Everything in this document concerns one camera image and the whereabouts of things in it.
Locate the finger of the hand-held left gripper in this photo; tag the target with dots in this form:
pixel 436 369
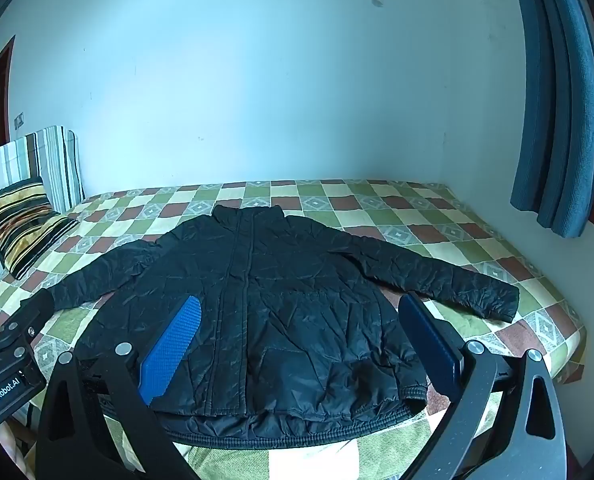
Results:
pixel 34 312

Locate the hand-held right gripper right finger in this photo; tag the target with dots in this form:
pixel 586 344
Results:
pixel 429 345

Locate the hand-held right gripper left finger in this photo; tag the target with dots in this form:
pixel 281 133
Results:
pixel 169 350

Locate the black puffer jacket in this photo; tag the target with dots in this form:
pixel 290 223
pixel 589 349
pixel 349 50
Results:
pixel 287 300

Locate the striped pillow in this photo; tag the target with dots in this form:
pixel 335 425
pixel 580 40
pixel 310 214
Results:
pixel 19 225

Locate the checkered bed cover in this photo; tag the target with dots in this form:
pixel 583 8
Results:
pixel 367 205

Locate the striped headboard cushion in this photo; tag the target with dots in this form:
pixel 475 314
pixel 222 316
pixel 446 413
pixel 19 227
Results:
pixel 52 160

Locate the blue curtain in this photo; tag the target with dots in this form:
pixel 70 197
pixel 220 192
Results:
pixel 557 110

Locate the wall switch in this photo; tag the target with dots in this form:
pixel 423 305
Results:
pixel 20 120

